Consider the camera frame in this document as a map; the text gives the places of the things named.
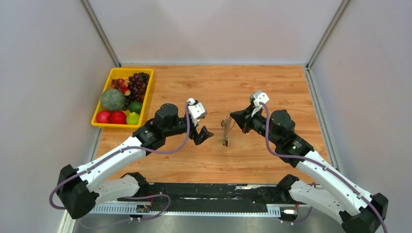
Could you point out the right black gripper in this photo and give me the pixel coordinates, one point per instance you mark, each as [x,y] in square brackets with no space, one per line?
[243,118]

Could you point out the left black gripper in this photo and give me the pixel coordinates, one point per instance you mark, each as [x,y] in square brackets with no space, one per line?
[203,134]

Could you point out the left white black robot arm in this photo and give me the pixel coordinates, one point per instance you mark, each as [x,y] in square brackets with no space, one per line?
[112,164]

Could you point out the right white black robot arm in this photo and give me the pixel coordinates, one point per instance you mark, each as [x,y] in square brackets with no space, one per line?
[331,183]

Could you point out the green lime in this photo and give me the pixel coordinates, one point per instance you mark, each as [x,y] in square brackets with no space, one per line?
[135,107]

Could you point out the dark purple grape bunch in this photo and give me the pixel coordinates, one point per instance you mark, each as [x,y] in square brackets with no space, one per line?
[136,89]

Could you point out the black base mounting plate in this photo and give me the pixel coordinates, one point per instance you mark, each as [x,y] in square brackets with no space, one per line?
[211,198]

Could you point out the right red apple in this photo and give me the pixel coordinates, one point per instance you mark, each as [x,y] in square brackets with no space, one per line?
[118,117]

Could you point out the red apple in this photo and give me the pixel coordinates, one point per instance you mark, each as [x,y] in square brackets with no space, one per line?
[103,117]
[118,117]

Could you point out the green melon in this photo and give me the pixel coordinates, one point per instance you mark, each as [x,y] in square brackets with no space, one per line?
[113,100]

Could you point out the left red apple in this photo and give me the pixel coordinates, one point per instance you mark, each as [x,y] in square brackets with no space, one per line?
[103,117]

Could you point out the yellow plastic fruit tray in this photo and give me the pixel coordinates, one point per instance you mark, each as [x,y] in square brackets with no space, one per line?
[125,73]

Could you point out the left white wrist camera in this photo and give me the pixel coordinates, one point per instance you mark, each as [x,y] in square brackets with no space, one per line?
[196,111]

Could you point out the aluminium frame rail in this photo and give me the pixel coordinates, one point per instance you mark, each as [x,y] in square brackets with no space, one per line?
[78,200]

